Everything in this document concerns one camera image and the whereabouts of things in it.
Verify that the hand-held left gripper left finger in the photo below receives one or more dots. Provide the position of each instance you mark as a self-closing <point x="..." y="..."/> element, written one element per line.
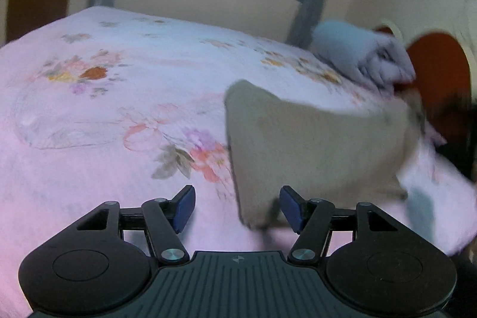
<point x="185" y="206"/>

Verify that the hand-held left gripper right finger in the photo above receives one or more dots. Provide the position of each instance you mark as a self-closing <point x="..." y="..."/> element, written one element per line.
<point x="291" y="208"/>

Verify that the pink floral bed sheet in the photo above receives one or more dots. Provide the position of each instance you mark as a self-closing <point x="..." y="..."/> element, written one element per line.
<point x="111" y="117"/>

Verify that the orange wooden headboard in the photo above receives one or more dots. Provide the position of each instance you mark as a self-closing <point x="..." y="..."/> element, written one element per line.
<point x="436" y="68"/>

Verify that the rolled grey blanket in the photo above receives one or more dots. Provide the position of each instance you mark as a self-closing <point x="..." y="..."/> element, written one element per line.
<point x="357" y="53"/>

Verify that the beige pants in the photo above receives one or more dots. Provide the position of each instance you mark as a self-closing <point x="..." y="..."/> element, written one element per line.
<point x="298" y="146"/>

